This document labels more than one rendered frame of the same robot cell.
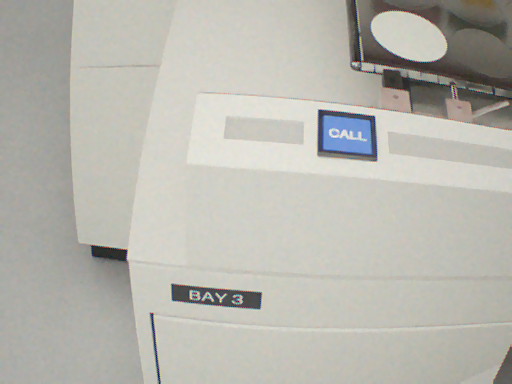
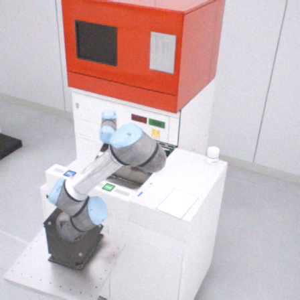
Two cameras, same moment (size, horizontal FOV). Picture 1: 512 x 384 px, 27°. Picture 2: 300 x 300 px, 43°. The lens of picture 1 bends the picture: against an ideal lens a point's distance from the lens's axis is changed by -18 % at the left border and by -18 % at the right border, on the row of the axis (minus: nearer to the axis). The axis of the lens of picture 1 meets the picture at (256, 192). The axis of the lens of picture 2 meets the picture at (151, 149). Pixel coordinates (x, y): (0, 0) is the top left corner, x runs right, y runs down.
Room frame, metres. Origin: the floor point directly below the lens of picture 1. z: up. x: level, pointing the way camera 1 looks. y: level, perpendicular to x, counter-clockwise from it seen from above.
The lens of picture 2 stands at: (-0.61, -1.26, 2.23)
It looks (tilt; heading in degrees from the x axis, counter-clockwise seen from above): 31 degrees down; 25
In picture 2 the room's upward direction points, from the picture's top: 3 degrees clockwise
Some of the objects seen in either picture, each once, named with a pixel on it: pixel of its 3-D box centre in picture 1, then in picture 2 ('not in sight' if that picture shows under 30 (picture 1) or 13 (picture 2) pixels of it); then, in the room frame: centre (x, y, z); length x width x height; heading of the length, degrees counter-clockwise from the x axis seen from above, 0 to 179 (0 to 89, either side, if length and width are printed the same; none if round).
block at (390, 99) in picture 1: (396, 122); not in sight; (0.92, -0.14, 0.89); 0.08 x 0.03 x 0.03; 0
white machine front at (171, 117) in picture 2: not in sight; (122, 124); (1.41, -0.09, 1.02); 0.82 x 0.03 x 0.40; 90
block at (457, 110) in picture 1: (460, 132); not in sight; (0.92, -0.22, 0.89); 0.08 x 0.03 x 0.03; 0
